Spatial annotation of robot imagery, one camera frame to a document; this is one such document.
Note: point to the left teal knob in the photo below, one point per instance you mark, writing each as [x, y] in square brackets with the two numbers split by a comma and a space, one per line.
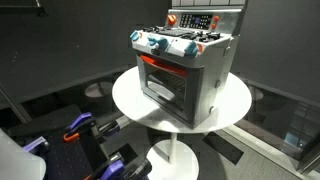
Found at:
[134, 36]

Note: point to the middle teal knob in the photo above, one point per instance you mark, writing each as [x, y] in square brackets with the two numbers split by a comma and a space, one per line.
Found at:
[158, 42]

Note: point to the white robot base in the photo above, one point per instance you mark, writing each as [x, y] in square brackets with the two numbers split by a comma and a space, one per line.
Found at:
[18, 164]

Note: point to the teal knob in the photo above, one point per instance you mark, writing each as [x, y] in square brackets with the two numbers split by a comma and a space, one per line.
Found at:
[134, 36]
[191, 50]
[158, 42]

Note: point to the purple clamp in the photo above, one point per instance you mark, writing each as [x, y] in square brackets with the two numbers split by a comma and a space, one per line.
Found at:
[113, 171]
[79, 119]

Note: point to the round white pedestal table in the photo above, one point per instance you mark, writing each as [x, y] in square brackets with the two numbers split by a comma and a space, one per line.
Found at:
[172, 159]

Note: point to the purple clamp lower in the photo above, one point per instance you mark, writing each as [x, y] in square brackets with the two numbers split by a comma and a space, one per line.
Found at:
[113, 171]

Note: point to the orange clamp handle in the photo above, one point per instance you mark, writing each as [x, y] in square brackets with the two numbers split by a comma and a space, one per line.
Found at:
[69, 138]

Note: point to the orange button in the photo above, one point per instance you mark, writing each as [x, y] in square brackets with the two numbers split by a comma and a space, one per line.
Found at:
[216, 18]
[213, 26]

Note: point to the purple clamp upper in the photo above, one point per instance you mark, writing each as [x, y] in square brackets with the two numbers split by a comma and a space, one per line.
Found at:
[79, 119]

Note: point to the right teal knob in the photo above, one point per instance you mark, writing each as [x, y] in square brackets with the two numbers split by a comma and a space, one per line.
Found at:
[191, 50]

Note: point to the black keypad panel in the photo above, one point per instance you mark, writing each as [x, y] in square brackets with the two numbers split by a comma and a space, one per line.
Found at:
[195, 21]

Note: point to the black mounting board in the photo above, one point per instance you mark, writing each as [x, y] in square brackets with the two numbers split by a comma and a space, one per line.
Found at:
[43, 137]

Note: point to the black stove griddle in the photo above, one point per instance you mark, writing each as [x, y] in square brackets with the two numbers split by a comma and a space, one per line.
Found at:
[174, 32]

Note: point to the orange oven door handle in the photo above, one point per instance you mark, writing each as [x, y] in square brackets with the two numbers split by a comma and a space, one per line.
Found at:
[162, 66]

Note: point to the toy stove oven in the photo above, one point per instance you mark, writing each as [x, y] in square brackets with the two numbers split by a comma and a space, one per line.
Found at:
[191, 98]

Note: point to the large orange left dial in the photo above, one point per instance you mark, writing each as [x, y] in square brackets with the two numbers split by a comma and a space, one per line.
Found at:
[171, 19]

